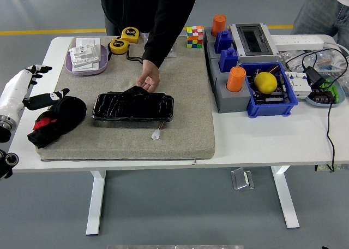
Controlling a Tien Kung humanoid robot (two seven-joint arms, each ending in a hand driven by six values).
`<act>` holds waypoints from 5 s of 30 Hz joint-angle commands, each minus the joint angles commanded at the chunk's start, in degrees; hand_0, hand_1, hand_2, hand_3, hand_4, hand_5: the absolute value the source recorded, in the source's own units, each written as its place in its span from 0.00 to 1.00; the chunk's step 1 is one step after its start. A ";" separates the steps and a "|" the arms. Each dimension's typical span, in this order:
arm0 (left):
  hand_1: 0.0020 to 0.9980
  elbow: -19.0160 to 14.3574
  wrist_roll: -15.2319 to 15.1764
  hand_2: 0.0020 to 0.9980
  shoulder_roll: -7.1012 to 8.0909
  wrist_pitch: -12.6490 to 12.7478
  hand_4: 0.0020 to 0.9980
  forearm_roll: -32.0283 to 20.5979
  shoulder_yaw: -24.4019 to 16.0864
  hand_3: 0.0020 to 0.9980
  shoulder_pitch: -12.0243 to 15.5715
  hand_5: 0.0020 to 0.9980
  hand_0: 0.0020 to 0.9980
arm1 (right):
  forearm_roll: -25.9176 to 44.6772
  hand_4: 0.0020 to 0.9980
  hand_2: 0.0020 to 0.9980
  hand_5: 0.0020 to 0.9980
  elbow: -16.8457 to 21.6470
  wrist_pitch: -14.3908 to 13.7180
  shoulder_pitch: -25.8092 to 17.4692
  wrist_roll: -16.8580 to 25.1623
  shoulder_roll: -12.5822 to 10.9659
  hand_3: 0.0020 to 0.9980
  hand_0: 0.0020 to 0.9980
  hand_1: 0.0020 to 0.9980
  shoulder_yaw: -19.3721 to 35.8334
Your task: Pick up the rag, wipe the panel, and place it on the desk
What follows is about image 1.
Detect person's left hand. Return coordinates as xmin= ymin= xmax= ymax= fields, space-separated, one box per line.
xmin=134 ymin=61 xmax=161 ymax=93

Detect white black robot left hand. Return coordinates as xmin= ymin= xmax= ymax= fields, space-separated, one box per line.
xmin=0 ymin=64 xmax=70 ymax=119

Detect glossy black panel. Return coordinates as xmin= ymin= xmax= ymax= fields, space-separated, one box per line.
xmin=91 ymin=85 xmax=175 ymax=123

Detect black rag with red tag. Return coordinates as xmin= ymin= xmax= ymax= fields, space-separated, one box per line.
xmin=27 ymin=96 xmax=87 ymax=149

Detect yellow tape measure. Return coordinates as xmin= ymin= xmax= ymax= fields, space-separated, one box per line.
xmin=121 ymin=27 xmax=141 ymax=44
xmin=109 ymin=38 xmax=130 ymax=55

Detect grey-brown mat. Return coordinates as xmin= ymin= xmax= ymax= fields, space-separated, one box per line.
xmin=36 ymin=35 xmax=216 ymax=162

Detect purple plastic tray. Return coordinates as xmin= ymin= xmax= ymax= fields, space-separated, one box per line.
xmin=64 ymin=44 xmax=110 ymax=76

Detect colourful puzzle cube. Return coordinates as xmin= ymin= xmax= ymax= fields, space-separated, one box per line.
xmin=186 ymin=26 xmax=204 ymax=49

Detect white table leg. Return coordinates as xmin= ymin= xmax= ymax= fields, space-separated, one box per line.
xmin=86 ymin=170 xmax=106 ymax=236
xmin=270 ymin=165 xmax=300 ymax=229

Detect grey block holder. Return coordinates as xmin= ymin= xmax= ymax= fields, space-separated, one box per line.
xmin=203 ymin=27 xmax=238 ymax=67
xmin=209 ymin=58 xmax=252 ymax=114

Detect person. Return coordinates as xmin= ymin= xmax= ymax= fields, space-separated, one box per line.
xmin=100 ymin=0 xmax=201 ymax=69
xmin=290 ymin=0 xmax=349 ymax=45

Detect blue stepped block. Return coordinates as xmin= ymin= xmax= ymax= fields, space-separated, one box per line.
xmin=214 ymin=29 xmax=234 ymax=55
xmin=219 ymin=48 xmax=239 ymax=73

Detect orange cylinder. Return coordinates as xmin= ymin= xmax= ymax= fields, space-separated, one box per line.
xmin=226 ymin=66 xmax=247 ymax=93
xmin=211 ymin=14 xmax=227 ymax=37

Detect grey electrical box clear lid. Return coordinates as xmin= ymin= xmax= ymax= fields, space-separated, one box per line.
xmin=228 ymin=23 xmax=280 ymax=64

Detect metal floor box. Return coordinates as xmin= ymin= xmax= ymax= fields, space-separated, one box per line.
xmin=231 ymin=167 xmax=255 ymax=190

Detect yellow lemon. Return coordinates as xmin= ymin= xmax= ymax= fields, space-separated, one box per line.
xmin=254 ymin=72 xmax=278 ymax=94

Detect dark circuit board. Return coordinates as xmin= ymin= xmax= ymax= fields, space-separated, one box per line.
xmin=250 ymin=67 xmax=291 ymax=105

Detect blue plastic bin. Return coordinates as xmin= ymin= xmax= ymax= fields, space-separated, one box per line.
xmin=239 ymin=62 xmax=299 ymax=118

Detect clear bag of white rings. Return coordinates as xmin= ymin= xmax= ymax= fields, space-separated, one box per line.
xmin=278 ymin=50 xmax=304 ymax=70

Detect light blue dish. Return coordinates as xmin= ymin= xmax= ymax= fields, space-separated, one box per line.
xmin=304 ymin=74 xmax=346 ymax=108

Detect white circuit breaker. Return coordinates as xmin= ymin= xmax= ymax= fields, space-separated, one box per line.
xmin=285 ymin=70 xmax=312 ymax=99

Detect dark terminal block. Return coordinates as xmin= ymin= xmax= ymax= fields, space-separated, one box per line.
xmin=310 ymin=87 xmax=336 ymax=104

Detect white power strip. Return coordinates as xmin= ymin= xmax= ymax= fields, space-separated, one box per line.
xmin=271 ymin=34 xmax=325 ymax=50

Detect green plastic part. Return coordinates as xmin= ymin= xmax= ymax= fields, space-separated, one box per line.
xmin=320 ymin=79 xmax=341 ymax=104

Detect black power adapter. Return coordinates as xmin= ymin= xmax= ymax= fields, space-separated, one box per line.
xmin=303 ymin=66 xmax=327 ymax=87

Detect clear bag of small parts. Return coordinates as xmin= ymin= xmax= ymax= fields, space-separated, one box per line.
xmin=313 ymin=51 xmax=342 ymax=72

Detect black tape measure strap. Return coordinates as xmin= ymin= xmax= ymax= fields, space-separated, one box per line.
xmin=125 ymin=43 xmax=145 ymax=64

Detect white flat wall plate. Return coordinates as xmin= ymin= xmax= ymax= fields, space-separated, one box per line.
xmin=71 ymin=61 xmax=100 ymax=72
xmin=75 ymin=37 xmax=101 ymax=52

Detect white connector with wires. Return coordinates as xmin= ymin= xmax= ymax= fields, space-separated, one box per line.
xmin=151 ymin=122 xmax=165 ymax=141

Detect white switch module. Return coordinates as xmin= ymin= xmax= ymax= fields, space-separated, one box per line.
xmin=68 ymin=45 xmax=100 ymax=68

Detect metal under-table bracket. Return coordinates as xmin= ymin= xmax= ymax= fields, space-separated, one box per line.
xmin=315 ymin=164 xmax=349 ymax=172

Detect black power cord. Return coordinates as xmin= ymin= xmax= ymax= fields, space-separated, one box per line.
xmin=285 ymin=47 xmax=349 ymax=173

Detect white cable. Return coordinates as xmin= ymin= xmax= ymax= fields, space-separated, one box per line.
xmin=323 ymin=41 xmax=349 ymax=70

